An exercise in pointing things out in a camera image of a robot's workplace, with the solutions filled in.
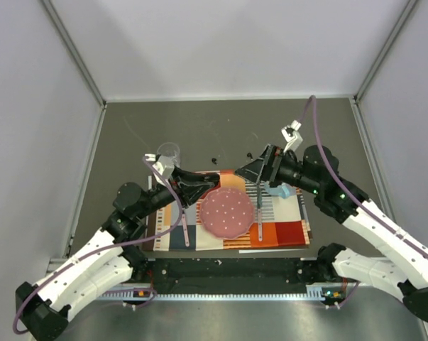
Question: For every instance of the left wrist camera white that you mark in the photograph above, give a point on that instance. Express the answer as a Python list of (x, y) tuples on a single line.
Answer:
[(162, 167)]

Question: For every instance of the aluminium frame profile front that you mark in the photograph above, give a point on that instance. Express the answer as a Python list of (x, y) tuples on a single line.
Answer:
[(227, 277)]

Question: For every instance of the fork with pink handle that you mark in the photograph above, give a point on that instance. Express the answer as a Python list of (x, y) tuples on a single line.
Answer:
[(185, 229)]

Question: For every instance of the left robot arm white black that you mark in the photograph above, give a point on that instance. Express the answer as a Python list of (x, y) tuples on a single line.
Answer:
[(110, 257)]

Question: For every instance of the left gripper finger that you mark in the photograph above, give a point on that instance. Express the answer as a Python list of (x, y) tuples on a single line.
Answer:
[(209, 177), (199, 191)]

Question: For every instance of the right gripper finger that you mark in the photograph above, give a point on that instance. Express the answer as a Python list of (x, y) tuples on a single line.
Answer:
[(251, 174), (258, 158)]

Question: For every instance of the knife with pink handle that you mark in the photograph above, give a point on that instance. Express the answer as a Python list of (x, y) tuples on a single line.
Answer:
[(259, 212)]

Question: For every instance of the white blue mug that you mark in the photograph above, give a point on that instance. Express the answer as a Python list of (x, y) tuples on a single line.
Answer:
[(284, 191)]

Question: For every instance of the black earbud charging case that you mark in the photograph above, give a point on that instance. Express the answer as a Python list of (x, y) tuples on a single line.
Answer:
[(226, 174)]

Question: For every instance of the pink dotted plate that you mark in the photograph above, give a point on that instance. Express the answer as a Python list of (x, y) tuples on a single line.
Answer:
[(226, 213)]

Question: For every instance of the colourful patchwork placemat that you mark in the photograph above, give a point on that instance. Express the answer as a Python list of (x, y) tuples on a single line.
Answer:
[(285, 224)]

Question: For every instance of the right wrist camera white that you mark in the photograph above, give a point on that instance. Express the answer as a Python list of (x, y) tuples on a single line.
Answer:
[(292, 136)]

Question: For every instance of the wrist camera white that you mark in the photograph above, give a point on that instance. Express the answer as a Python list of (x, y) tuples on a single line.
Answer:
[(162, 167), (292, 136)]

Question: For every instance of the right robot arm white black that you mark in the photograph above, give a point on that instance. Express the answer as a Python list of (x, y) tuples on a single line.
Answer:
[(362, 227)]

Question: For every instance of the clear plastic cup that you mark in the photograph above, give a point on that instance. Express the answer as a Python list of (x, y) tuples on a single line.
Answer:
[(170, 150)]

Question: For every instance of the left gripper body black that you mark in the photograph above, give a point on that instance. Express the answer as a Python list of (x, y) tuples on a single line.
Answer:
[(175, 180)]

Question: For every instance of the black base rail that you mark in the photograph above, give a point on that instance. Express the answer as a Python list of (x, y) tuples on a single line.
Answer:
[(208, 276)]

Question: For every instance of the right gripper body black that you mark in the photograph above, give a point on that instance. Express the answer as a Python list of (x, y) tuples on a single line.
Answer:
[(275, 160)]

